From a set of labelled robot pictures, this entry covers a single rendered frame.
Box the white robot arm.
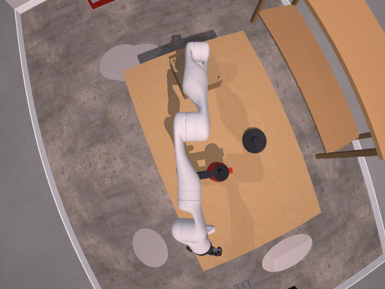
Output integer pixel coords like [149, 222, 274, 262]
[171, 42, 216, 254]

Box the dark grey round disc with center stud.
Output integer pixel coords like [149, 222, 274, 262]
[242, 128, 266, 154]

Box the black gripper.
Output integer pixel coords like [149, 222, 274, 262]
[186, 243, 222, 257]

